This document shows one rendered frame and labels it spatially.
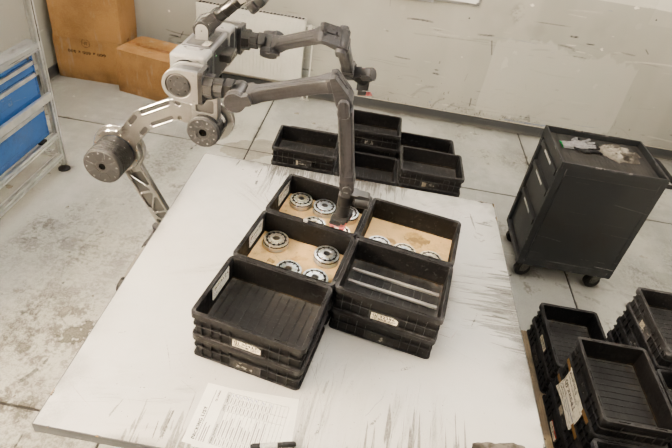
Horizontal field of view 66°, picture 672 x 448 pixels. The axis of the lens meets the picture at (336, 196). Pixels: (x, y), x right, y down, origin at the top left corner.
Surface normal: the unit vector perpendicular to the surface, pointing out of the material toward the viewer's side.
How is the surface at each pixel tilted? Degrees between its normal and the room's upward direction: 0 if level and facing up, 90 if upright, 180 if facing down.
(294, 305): 0
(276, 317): 0
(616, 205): 90
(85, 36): 92
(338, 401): 0
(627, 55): 90
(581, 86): 90
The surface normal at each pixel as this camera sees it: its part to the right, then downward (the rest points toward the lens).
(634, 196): -0.12, 0.57
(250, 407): 0.13, -0.80
